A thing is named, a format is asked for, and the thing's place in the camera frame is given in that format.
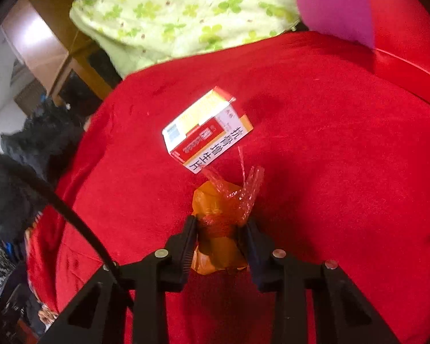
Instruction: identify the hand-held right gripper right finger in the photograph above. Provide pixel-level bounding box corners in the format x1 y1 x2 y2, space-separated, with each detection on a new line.
236 218 402 344

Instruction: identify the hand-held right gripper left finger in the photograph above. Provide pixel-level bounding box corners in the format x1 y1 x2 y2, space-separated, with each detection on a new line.
39 215 198 344

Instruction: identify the orange wrapper with red cellophane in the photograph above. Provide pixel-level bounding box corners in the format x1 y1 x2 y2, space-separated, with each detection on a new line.
191 147 266 276

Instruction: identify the red cloth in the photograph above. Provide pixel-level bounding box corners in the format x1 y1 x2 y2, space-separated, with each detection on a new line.
25 30 430 344

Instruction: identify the white and orange medicine box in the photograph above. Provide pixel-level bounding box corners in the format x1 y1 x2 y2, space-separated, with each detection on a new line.
162 86 254 175

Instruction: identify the black clothing pile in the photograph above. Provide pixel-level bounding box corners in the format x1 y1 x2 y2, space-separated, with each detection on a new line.
0 97 90 187

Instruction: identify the green clover print blanket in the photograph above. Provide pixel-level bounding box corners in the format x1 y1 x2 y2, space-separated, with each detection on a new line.
69 0 302 79

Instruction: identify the wooden pillar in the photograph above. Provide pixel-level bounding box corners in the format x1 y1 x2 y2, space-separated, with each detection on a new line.
2 0 122 106

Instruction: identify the magenta bag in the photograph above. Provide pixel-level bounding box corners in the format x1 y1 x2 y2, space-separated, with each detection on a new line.
290 0 377 49

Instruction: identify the red paper gift bag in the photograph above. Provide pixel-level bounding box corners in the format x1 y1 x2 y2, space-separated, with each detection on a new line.
358 0 430 112

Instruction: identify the black cable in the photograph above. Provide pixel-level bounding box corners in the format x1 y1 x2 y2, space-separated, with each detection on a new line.
0 150 120 273

